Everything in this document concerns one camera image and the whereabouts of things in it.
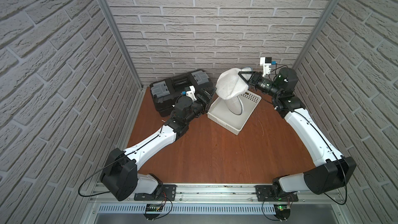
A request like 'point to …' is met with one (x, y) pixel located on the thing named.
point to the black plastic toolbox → (165, 92)
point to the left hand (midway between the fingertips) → (219, 91)
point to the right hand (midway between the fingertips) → (240, 73)
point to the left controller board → (152, 211)
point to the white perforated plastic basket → (219, 112)
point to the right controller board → (282, 211)
